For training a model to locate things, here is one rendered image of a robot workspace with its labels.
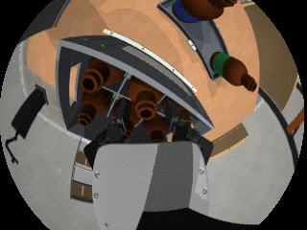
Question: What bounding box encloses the brown glass bottle with green label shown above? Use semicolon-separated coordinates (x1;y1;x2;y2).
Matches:
210;52;257;92

